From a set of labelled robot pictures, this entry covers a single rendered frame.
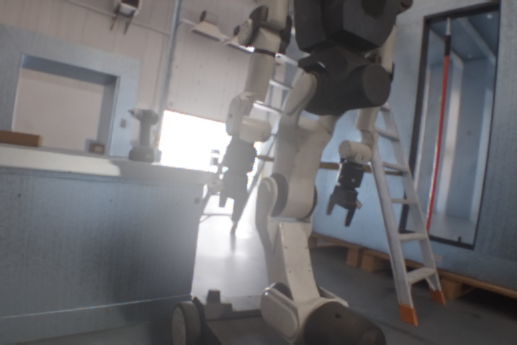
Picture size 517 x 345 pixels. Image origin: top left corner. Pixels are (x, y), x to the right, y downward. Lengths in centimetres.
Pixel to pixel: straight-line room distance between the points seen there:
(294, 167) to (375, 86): 34
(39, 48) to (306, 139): 258
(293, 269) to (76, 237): 74
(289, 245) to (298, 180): 21
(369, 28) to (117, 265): 116
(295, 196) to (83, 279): 80
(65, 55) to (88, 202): 213
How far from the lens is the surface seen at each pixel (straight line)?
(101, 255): 129
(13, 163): 114
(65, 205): 122
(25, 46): 319
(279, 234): 105
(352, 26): 97
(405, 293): 196
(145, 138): 151
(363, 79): 86
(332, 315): 89
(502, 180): 256
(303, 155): 103
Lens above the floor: 68
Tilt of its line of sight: 2 degrees down
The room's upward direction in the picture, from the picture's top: 8 degrees clockwise
